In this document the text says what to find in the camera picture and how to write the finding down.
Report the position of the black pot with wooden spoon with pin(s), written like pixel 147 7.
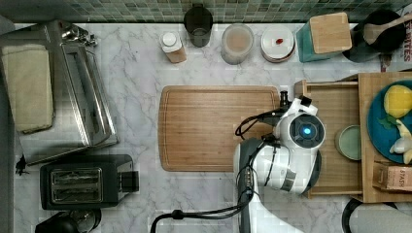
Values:
pixel 383 31

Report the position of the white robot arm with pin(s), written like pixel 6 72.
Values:
pixel 286 159

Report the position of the white lidded round container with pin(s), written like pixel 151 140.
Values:
pixel 277 43

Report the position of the bamboo cutting board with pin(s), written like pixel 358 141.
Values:
pixel 196 124

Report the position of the yellow lemon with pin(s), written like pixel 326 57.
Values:
pixel 398 101

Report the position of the grey round object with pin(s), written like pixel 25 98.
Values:
pixel 360 217

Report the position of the dark glass cup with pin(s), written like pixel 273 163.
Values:
pixel 198 22

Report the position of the small white lidded bottle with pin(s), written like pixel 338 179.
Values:
pixel 173 48

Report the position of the white garlic pieces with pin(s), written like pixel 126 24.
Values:
pixel 403 145

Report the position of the glass jar with white lid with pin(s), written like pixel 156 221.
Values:
pixel 238 42

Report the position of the teal box with wooden lid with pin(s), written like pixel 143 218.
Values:
pixel 323 37

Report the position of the black toaster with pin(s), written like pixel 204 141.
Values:
pixel 81 182

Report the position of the green ceramic bowl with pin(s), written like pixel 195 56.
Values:
pixel 348 142

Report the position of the beige folded towel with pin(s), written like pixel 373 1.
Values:
pixel 28 79

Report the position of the stainless steel dish rack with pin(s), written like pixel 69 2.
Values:
pixel 81 118

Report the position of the blue plate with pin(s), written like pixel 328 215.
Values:
pixel 382 133

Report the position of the bamboo cabinet box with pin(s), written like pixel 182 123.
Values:
pixel 369 86

